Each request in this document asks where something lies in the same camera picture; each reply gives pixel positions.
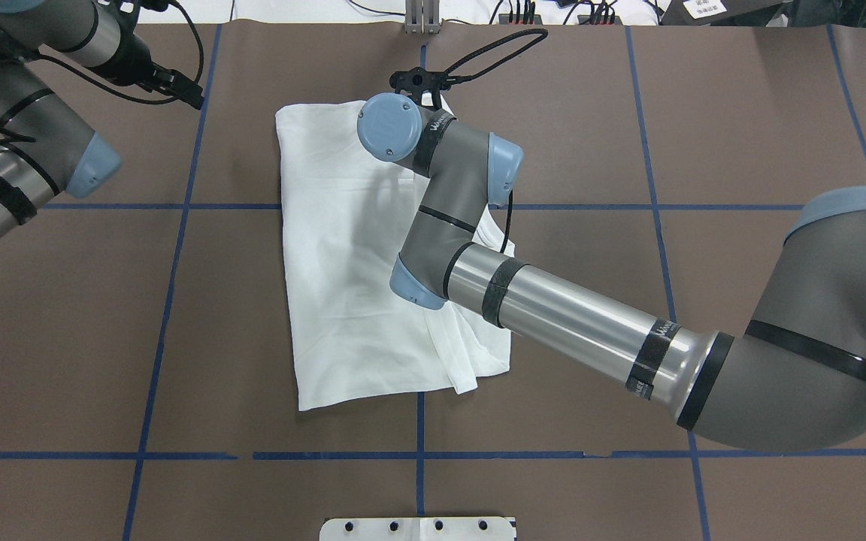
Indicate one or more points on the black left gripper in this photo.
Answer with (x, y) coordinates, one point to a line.
(126, 61)

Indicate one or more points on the white long-sleeve printed shirt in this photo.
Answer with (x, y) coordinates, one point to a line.
(345, 217)

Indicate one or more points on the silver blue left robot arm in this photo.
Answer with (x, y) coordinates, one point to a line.
(46, 148)

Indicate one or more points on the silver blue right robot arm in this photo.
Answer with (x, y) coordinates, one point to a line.
(794, 380)

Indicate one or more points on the upper black orange connector box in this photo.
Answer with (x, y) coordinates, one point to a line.
(516, 13)

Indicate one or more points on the black orange connector box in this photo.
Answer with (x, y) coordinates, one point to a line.
(601, 13)
(516, 13)

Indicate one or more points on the lower black orange connector box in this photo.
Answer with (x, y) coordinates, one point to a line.
(601, 13)

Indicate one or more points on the white central mounting column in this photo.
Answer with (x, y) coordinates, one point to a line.
(420, 528)

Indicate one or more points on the black box with white label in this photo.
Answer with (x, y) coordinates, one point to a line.
(721, 13)

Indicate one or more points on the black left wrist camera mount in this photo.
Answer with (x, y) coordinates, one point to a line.
(134, 8)

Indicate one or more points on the aluminium frame post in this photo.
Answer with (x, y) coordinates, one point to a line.
(422, 17)

